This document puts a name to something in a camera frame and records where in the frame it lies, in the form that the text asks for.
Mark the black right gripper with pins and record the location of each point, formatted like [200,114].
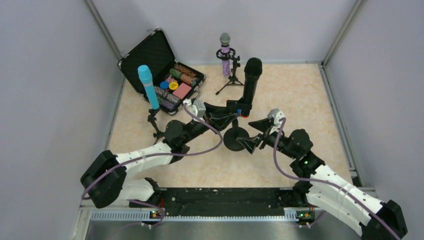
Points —
[263,135]

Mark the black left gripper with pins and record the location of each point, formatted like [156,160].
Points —
[210,117]

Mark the black round base stand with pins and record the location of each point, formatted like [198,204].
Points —
[236,109]

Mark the black orange-tipped microphone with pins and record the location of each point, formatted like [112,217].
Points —
[252,72]

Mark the black tripod mic stand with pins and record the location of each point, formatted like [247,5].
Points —
[158,134]

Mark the purple glitter microphone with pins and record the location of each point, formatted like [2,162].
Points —
[224,53]

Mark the teal blue microphone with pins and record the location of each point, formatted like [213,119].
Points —
[146,78]

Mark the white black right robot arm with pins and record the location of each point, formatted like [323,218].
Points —
[369,217]

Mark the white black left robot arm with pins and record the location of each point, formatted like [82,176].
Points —
[108,178]

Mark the red card deck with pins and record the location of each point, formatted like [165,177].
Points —
[182,91]

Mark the purple chip stack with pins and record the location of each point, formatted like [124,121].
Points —
[166,105]

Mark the yellow big blind button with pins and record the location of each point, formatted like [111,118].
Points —
[173,86]

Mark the black poker chip case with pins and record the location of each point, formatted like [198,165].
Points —
[155,52]

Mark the red tan chip stack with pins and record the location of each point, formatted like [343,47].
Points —
[186,76]

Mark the blue dealer button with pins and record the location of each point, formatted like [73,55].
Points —
[164,85]

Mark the blue tan chip stack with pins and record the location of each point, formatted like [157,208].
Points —
[167,96]

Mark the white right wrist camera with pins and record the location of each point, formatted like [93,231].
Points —
[277,118]

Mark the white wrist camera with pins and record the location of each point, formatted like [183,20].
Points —
[277,118]
[195,108]

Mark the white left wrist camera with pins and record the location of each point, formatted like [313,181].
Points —
[195,108]

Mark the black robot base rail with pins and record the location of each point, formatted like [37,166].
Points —
[230,202]

